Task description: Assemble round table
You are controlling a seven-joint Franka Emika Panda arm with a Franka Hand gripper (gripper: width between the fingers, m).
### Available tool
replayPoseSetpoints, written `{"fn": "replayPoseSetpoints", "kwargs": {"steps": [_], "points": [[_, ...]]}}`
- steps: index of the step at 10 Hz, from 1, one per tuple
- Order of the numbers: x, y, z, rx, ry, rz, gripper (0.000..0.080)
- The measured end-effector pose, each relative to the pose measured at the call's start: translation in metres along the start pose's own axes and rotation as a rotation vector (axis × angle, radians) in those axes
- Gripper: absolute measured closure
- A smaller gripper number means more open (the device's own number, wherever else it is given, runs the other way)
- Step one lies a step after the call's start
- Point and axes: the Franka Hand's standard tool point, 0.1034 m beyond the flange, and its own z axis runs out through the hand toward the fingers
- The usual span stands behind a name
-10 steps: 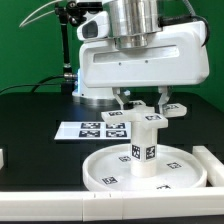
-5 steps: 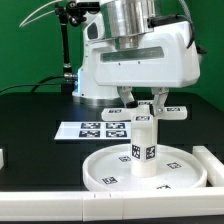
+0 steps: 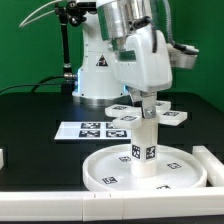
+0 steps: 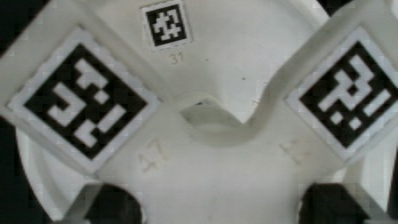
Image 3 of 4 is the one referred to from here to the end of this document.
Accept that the white marker tag plate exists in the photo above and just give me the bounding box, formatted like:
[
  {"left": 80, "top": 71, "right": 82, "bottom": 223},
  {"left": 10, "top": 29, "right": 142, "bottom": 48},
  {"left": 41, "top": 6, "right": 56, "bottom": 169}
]
[{"left": 55, "top": 122, "right": 131, "bottom": 140}]

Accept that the white right fence rail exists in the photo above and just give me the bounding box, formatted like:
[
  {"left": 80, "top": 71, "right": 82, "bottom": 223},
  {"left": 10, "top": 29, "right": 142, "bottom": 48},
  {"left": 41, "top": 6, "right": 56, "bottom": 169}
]
[{"left": 192, "top": 146, "right": 224, "bottom": 187}]

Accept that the white left fence piece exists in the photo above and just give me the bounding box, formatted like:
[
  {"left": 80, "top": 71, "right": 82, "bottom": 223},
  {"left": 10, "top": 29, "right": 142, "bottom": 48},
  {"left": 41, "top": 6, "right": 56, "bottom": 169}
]
[{"left": 0, "top": 149, "right": 4, "bottom": 170}]

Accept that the white cable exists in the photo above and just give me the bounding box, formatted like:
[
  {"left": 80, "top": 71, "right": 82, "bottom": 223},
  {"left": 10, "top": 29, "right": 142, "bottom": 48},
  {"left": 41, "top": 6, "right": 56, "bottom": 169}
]
[{"left": 18, "top": 0, "right": 63, "bottom": 29}]

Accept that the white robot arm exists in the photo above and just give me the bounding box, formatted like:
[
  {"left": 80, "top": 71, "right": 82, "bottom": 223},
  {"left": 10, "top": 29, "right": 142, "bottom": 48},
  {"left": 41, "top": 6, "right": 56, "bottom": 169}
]
[{"left": 73, "top": 0, "right": 172, "bottom": 119}]

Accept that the white cross-shaped table base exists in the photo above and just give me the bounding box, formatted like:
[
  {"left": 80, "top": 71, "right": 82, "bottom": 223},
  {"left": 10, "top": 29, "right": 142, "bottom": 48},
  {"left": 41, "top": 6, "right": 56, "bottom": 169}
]
[{"left": 105, "top": 101, "right": 187, "bottom": 130}]

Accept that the white round table top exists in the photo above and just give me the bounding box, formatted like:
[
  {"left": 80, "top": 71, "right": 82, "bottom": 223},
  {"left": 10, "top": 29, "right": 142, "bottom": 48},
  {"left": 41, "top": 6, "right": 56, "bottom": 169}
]
[{"left": 83, "top": 144, "right": 207, "bottom": 191}]

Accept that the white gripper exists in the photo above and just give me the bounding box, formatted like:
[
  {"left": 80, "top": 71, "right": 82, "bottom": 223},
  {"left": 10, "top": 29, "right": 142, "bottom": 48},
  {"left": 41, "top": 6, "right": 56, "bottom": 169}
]
[{"left": 111, "top": 25, "right": 172, "bottom": 119}]

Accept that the black cable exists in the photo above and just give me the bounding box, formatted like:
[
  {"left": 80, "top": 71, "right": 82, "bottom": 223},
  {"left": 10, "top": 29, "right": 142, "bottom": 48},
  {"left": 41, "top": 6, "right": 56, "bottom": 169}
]
[{"left": 0, "top": 75, "right": 65, "bottom": 96}]

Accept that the white front fence rail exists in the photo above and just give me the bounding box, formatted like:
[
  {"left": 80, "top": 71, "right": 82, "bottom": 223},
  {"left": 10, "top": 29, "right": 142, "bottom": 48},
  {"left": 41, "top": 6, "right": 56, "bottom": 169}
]
[{"left": 0, "top": 187, "right": 224, "bottom": 221}]

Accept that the white fence rail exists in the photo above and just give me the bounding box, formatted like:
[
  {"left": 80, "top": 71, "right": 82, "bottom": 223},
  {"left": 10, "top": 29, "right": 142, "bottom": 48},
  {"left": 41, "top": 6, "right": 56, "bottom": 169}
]
[
  {"left": 0, "top": 187, "right": 224, "bottom": 221},
  {"left": 192, "top": 146, "right": 224, "bottom": 187}
]

